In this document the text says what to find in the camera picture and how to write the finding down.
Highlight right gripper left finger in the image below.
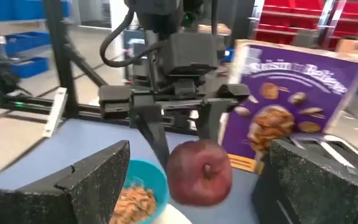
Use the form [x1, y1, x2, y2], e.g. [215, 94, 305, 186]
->
[0, 139, 131, 224]

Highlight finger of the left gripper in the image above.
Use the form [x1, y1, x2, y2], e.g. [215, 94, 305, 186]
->
[196, 100, 230, 141]
[131, 104, 171, 171]

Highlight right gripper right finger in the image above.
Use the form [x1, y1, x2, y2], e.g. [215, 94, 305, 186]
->
[251, 138, 358, 224]

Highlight red apple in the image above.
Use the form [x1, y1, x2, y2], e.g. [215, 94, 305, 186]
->
[165, 138, 234, 207]

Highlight purple cereal box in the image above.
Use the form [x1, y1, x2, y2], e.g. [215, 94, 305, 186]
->
[219, 38, 358, 174]

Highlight teal bowl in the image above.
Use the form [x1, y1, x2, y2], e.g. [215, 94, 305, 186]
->
[109, 159, 170, 224]

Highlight black and chrome toaster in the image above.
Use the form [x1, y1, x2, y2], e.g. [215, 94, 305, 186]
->
[290, 133, 358, 175]

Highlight brown cereal flakes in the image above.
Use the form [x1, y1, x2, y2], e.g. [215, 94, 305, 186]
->
[110, 185, 158, 224]

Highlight red storage bins shelf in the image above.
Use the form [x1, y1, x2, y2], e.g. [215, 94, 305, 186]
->
[254, 0, 358, 48]

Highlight blue storage bins shelf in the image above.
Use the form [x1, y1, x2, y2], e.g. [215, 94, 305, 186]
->
[0, 0, 71, 79]

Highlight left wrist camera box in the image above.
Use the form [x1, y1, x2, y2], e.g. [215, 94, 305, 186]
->
[159, 32, 221, 77]

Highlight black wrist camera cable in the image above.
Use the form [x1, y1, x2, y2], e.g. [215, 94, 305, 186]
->
[99, 8, 168, 68]

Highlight white metal bracket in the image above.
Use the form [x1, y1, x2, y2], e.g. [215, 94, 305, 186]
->
[42, 87, 68, 138]

